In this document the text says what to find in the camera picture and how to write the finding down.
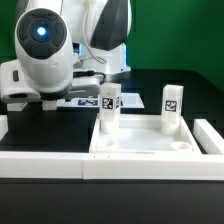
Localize white marker plate with tags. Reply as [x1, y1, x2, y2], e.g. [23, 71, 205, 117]
[56, 93, 144, 109]

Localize white square tabletop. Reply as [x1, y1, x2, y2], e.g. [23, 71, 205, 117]
[89, 114, 201, 154]

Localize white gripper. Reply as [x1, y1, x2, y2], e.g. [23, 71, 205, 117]
[0, 60, 100, 104]

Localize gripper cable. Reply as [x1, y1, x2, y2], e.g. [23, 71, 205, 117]
[73, 0, 108, 84]

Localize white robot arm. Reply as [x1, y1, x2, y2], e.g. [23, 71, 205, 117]
[0, 0, 132, 103]

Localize white U-shaped obstacle fence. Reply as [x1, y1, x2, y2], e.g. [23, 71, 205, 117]
[0, 119, 224, 181]

